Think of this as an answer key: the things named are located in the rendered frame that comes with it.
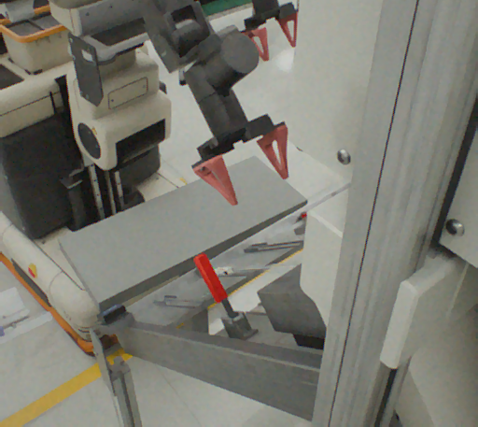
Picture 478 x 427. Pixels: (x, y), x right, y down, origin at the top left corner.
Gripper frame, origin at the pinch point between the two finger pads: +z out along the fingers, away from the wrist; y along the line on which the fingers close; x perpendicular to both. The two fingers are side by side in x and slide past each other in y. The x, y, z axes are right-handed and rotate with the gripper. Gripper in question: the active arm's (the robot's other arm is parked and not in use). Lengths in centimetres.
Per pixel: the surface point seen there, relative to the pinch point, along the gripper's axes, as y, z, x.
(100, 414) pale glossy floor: -22, 43, 106
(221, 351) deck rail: -20.6, 13.9, -12.2
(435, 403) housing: -17.5, 17.6, -39.5
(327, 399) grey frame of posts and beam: -24.4, 13.2, -38.1
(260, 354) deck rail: -20.2, 13.8, -21.1
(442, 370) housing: -15.7, 16.1, -39.5
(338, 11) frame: -22, -8, -52
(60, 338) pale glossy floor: -20, 20, 128
